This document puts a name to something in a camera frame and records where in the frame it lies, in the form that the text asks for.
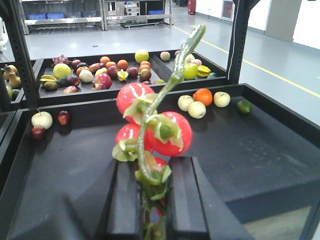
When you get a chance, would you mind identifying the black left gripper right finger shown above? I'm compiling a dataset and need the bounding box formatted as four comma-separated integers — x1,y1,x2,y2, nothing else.
166,156,253,240

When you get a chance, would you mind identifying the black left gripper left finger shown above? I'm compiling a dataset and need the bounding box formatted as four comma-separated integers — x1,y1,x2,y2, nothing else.
67,160,142,240

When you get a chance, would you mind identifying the cherry tomato bunch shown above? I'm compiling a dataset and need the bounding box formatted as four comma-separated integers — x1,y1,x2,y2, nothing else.
112,24,206,240

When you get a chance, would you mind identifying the black fruit display stand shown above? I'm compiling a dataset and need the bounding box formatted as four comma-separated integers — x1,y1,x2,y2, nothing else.
0,0,320,240

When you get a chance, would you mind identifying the orange fruit front tray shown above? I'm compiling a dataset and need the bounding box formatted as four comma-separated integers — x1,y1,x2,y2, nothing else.
193,88,213,107

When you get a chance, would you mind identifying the pale yellow pear front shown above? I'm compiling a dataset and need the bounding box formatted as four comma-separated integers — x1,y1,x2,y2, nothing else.
187,101,207,119

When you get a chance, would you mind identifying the pale yellow pear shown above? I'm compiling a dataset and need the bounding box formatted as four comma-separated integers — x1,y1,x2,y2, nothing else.
187,101,207,119
213,91,231,108
177,95,195,112

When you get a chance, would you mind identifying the pale yellow pear left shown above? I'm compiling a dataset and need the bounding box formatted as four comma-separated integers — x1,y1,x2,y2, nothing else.
177,95,195,112

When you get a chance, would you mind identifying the pale yellow pear right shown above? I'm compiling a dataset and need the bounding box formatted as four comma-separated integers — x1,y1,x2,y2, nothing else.
213,91,231,108

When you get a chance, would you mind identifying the green avocado right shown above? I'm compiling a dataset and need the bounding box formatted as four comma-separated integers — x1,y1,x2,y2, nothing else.
236,100,253,115

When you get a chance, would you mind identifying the small red apple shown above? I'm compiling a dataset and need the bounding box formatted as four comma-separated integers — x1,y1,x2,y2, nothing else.
57,110,71,126

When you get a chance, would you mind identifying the dark red apple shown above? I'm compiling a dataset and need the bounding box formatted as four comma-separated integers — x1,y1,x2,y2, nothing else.
31,126,47,141

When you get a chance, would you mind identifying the pale apple left corner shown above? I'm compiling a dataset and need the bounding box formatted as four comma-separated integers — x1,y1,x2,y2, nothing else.
31,111,53,130

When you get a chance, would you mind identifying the red apple rear tray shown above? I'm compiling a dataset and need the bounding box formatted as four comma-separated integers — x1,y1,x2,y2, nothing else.
94,73,113,90

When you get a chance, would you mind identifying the large green apple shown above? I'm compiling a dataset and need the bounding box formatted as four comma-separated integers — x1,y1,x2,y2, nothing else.
183,63,198,80

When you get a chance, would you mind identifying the yellow starfruit right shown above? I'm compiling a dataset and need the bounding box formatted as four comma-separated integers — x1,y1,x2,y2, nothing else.
197,65,211,78

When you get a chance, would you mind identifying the yellow green pomelo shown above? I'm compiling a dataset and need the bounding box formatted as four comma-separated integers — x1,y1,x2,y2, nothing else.
53,63,73,79

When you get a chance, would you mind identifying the yellow green citrus back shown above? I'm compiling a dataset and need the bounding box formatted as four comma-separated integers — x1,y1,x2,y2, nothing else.
134,49,150,64

